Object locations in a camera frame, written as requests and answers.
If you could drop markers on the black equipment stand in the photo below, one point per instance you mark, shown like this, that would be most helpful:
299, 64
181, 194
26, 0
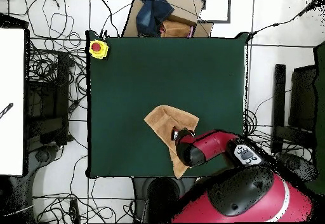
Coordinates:
62, 81

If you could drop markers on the brown cardboard box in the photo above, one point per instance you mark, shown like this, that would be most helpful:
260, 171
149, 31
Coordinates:
182, 5

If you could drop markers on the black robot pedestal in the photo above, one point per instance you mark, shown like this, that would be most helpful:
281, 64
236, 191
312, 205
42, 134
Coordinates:
157, 198

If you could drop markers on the black striped rod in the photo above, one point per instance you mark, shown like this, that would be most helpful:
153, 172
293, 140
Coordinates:
6, 110

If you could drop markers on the folded brown towel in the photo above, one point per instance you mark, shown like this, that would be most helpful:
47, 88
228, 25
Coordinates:
175, 29

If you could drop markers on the blue denim jeans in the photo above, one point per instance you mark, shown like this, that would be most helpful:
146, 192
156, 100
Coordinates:
152, 13

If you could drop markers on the black caster base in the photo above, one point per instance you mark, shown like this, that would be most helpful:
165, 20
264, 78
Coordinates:
302, 165
42, 155

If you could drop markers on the yellow emergency stop button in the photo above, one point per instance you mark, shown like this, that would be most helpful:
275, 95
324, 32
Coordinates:
96, 47

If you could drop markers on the green cloth covered furniture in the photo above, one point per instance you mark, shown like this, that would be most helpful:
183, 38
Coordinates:
320, 107

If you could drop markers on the dark green table cloth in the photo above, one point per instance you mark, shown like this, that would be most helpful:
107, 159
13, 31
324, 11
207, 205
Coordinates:
152, 81

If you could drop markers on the white panel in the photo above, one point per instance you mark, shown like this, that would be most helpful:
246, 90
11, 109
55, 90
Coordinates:
11, 81

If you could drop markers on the tan terry towel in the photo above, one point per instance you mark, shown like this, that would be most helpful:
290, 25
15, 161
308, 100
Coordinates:
162, 122

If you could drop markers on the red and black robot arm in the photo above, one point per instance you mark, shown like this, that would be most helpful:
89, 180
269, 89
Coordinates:
215, 145

